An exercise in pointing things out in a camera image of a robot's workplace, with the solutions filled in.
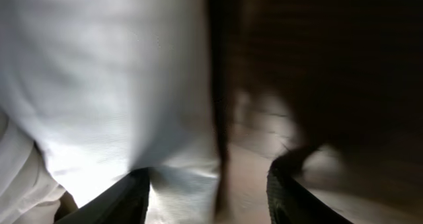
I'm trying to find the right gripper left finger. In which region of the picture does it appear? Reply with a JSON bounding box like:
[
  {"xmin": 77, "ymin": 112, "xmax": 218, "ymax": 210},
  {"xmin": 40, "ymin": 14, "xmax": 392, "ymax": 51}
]
[{"xmin": 57, "ymin": 168, "xmax": 150, "ymax": 224}]

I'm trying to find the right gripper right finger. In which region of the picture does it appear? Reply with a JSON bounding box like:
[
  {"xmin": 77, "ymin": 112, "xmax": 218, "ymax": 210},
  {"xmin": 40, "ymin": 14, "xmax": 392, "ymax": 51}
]
[{"xmin": 266, "ymin": 147, "xmax": 352, "ymax": 224}]

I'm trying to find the white t-shirt black print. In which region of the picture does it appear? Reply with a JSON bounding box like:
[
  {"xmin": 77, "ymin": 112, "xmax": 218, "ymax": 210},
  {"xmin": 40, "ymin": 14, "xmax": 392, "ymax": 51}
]
[{"xmin": 1, "ymin": 0, "xmax": 221, "ymax": 224}]

